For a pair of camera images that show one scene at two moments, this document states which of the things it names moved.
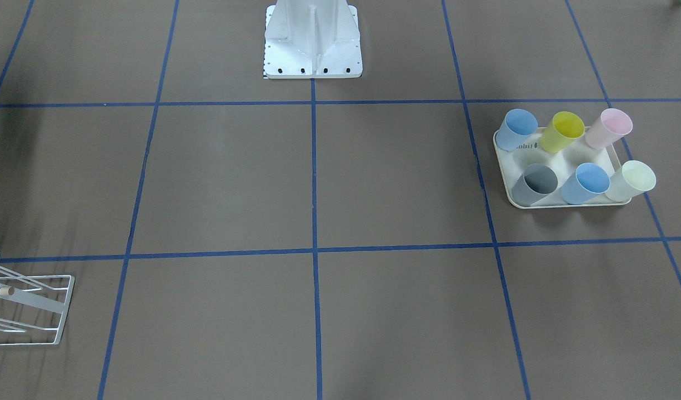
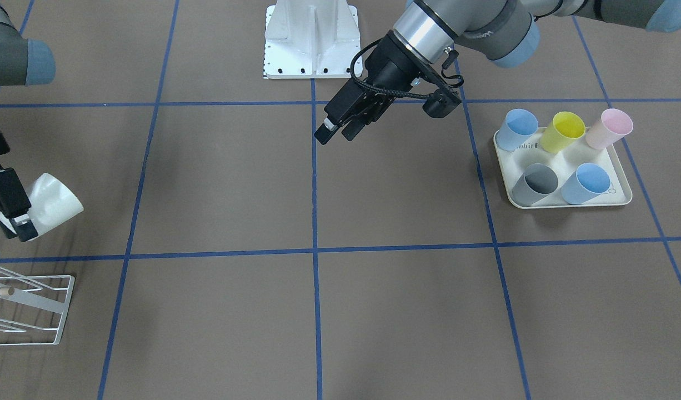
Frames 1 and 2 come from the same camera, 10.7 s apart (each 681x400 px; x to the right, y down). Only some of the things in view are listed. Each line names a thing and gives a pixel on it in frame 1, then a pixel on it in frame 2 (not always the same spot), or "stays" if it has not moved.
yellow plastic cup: [564, 128] stays
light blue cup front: [589, 181] stays
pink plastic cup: [612, 124] stays
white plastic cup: [631, 179] to [51, 202]
